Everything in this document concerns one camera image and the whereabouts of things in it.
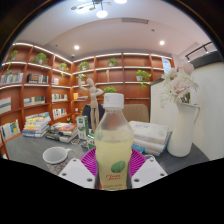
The branched ceiling lamp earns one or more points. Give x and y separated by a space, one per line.
100 6

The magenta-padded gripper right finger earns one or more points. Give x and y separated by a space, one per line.
148 173

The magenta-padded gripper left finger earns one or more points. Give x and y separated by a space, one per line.
76 173

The black ceiling track rail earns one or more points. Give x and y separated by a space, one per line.
198 50

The stack of white books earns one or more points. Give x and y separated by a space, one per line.
150 135

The tall white green carton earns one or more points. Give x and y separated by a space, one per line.
82 126

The white ceramic jug vase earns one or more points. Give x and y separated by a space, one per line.
181 133

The wooden shelf unit with books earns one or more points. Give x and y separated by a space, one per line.
40 90

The clear bottle of yellow drink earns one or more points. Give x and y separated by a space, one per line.
114 156

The stack of dark books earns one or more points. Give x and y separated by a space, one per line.
61 131

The beige chair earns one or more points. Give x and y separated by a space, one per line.
136 112

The dark chair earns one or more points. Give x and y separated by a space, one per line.
86 115

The ceiling air vent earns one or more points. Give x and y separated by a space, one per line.
135 20

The green and white box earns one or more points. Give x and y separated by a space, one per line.
90 141

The white patterned mug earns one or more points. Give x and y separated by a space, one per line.
55 156

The stack of colourful books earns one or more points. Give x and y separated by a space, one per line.
36 126

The wooden artist mannequin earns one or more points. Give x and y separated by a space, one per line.
93 100

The round recessed ceiling light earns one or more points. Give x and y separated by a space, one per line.
162 42
76 47

